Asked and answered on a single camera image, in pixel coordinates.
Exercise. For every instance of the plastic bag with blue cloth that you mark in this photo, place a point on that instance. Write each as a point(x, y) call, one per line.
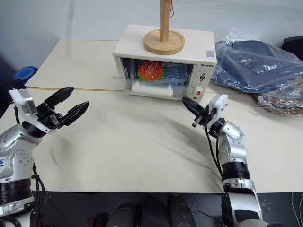
point(248, 61)

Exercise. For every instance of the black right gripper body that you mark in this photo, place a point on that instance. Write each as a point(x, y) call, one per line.
point(204, 117)

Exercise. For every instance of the small oven switch knob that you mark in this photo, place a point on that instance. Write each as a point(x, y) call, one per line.
point(202, 78)

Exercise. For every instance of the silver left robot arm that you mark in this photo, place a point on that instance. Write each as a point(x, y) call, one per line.
point(14, 146)

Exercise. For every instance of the square oven sticker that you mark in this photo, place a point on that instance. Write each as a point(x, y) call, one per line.
point(209, 53)

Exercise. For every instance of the white toaster oven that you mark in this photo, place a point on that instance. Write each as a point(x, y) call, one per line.
point(132, 42)

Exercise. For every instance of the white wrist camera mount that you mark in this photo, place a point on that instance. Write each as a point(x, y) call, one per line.
point(23, 101)
point(219, 102)

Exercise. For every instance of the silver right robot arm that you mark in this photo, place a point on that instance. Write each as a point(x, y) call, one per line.
point(233, 151)

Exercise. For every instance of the white dial with red mark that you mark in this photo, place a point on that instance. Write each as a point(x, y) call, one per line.
point(198, 91)

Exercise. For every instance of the plastic bag with brown contents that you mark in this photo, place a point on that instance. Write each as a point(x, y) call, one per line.
point(281, 102)

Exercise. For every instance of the black chair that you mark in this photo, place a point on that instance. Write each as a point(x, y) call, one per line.
point(293, 45)

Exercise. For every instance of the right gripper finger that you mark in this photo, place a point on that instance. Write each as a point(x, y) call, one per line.
point(193, 102)
point(191, 107)

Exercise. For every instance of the wooden stand with round base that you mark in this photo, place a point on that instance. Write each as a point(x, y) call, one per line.
point(164, 26)

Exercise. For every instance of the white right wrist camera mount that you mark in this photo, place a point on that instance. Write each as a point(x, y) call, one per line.
point(219, 102)

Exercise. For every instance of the white toaster oven door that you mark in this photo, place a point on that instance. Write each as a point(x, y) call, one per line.
point(151, 91)

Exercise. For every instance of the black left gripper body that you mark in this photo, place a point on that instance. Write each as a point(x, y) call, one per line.
point(47, 115)

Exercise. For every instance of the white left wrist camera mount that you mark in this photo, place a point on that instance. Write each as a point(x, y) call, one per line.
point(23, 101)

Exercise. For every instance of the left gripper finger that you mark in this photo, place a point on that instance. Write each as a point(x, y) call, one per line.
point(77, 110)
point(60, 94)

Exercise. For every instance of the stack of blue bowls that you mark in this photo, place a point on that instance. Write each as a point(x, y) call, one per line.
point(23, 73)

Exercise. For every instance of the toy hamburger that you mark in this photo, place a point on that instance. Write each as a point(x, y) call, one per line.
point(150, 70)

